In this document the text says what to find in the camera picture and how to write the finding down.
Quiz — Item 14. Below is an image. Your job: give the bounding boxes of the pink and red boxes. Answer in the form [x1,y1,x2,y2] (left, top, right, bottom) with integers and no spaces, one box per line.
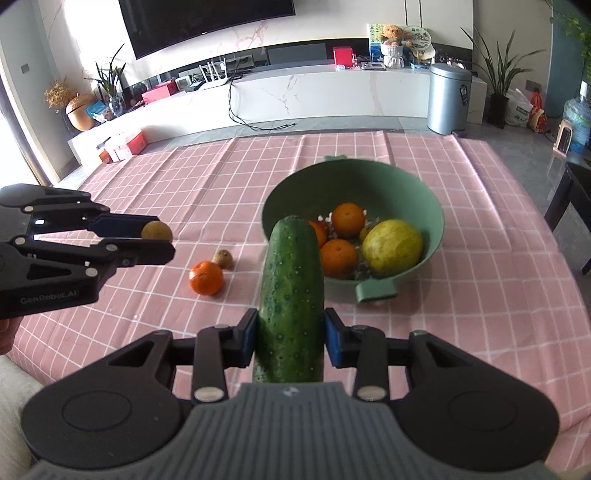
[99,130,148,163]

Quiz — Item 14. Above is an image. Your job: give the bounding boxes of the white router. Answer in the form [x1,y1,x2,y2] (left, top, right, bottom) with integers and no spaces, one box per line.
[198,58,230,85]

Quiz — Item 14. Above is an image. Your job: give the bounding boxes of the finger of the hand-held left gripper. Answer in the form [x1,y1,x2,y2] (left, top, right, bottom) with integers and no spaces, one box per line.
[0,236,177,292]
[0,184,160,239]

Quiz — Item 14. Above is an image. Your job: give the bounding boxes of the green picture card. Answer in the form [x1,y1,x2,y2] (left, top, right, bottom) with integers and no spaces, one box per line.
[368,23,387,64]

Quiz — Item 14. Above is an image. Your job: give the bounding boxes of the black cable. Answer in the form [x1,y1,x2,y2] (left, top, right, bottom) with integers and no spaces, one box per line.
[228,73,297,131]

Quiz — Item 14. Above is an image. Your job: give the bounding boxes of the round printed fan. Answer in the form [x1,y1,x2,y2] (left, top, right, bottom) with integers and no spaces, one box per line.
[403,25,435,61]

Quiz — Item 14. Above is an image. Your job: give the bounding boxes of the green leafy plant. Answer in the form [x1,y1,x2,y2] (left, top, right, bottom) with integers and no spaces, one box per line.
[545,0,591,84]

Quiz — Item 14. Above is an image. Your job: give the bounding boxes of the white plastic bag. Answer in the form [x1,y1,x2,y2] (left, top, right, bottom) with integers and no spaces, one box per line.
[505,90,534,128]

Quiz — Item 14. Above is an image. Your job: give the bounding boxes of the red bag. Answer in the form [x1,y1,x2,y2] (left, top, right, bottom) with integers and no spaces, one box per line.
[529,92,549,133]

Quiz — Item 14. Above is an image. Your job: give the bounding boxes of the dried yellow flowers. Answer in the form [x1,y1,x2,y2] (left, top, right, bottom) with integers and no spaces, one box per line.
[44,76,78,110]

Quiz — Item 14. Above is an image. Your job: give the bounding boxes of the person's left hand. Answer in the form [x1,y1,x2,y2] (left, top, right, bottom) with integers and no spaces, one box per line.
[0,318,22,356]

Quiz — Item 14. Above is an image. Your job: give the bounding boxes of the flat red box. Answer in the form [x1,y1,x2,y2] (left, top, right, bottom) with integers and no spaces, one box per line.
[141,78,179,105]

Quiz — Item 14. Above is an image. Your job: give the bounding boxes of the blue packet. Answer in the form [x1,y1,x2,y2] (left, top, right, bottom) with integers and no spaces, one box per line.
[87,100,112,123]

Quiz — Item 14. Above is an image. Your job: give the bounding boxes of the white box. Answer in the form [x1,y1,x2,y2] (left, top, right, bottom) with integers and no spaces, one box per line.
[471,76,488,125]

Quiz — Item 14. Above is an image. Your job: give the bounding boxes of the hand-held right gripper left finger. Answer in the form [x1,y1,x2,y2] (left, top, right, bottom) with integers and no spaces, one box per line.
[108,308,258,403]

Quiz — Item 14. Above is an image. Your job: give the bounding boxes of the silver trash can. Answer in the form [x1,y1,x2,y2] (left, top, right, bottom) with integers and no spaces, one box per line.
[427,63,473,136]

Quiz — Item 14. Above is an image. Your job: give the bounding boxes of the black television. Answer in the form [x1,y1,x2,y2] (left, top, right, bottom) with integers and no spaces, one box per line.
[117,0,296,60]

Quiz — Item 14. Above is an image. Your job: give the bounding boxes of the pink checkered tablecloth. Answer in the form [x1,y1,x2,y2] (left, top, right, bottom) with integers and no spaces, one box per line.
[9,129,591,437]

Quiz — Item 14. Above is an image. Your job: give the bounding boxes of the pink stand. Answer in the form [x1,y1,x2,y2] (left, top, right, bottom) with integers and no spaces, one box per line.
[553,119,574,156]

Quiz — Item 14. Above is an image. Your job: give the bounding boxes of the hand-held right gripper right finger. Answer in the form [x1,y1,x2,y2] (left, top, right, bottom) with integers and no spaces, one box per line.
[324,308,476,402]

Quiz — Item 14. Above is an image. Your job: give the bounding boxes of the green colander bowl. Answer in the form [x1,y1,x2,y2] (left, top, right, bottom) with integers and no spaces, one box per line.
[261,156,445,304]

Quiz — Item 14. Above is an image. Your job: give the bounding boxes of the potted plant in glass vase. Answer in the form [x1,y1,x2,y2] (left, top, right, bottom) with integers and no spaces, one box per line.
[85,44,128,117]

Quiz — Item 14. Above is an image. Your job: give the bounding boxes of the blue water bottle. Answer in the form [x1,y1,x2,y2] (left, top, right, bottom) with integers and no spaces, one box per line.
[562,80,591,153]

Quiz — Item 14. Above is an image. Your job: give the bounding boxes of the potted plant in black pot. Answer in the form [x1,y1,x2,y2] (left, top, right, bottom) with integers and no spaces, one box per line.
[462,18,546,128]

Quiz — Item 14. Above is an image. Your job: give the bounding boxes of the orange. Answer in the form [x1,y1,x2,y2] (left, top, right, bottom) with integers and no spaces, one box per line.
[320,239,359,278]
[188,261,225,296]
[308,220,330,252]
[332,203,366,238]

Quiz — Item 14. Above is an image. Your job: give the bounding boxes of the white marble television cabinet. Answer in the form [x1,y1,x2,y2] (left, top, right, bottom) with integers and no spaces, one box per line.
[67,62,432,169]

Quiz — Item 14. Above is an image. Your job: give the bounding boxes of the round orange vase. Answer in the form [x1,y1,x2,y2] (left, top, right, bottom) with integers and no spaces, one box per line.
[66,92,99,133]

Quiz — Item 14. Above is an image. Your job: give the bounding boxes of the dark side table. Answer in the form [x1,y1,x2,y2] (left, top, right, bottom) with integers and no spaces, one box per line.
[545,157,591,274]

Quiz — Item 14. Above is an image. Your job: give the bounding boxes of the beige cloth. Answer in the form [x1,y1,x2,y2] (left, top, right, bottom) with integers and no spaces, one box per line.
[0,354,49,467]

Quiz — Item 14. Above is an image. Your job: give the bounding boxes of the yellow-green pomelo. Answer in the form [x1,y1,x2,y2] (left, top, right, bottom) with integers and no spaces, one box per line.
[361,219,424,278]

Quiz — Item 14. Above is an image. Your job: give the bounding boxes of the green cucumber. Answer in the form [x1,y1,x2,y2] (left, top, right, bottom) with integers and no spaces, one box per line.
[252,215,326,384]

